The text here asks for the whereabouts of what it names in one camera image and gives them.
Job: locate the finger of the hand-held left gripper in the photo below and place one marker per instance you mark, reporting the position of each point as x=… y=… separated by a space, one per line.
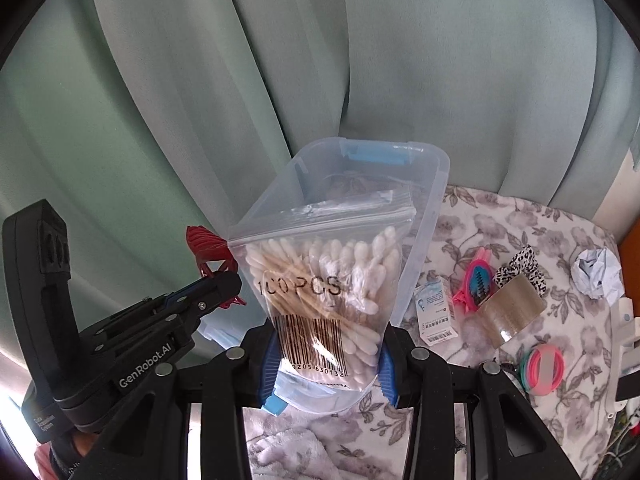
x=182 y=292
x=215 y=295

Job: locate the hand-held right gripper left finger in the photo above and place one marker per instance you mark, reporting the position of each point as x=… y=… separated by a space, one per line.
x=270 y=367

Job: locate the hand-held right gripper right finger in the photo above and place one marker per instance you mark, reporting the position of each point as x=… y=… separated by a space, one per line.
x=387 y=377

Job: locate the red hair claw clip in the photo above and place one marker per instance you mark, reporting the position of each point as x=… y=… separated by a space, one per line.
x=202 y=242

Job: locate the small white medicine box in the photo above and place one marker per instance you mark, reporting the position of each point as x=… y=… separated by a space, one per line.
x=432 y=310

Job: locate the bag of cotton swabs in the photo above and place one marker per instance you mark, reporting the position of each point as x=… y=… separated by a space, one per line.
x=320 y=270

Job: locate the clear brown tape roll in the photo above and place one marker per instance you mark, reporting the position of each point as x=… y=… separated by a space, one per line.
x=492 y=325

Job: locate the clear plastic container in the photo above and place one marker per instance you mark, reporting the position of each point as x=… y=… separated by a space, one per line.
x=425 y=200

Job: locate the white paper ball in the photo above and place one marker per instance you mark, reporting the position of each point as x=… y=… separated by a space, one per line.
x=595 y=272

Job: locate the person's left forearm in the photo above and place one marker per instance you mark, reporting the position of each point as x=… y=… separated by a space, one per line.
x=65 y=455

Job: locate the light blue plastic packet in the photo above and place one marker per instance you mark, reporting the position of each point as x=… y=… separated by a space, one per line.
x=217 y=335

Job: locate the pink oval pocket mirror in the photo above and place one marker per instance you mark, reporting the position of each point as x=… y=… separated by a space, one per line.
x=477 y=280

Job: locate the pink hair comb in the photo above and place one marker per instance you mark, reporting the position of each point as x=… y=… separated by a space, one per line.
x=481 y=252

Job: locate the black and white spotted scrunchie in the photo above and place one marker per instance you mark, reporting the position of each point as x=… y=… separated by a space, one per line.
x=522 y=260

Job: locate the grey floral fleece blanket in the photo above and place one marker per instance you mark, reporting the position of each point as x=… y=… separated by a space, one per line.
x=500 y=220

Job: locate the white plastic device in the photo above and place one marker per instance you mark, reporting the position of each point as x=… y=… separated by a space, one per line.
x=622 y=340

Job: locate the brown wooden furniture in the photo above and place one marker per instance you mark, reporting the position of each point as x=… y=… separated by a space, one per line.
x=630 y=265

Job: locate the pale green curtain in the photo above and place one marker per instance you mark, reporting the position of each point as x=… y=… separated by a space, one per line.
x=400 y=60

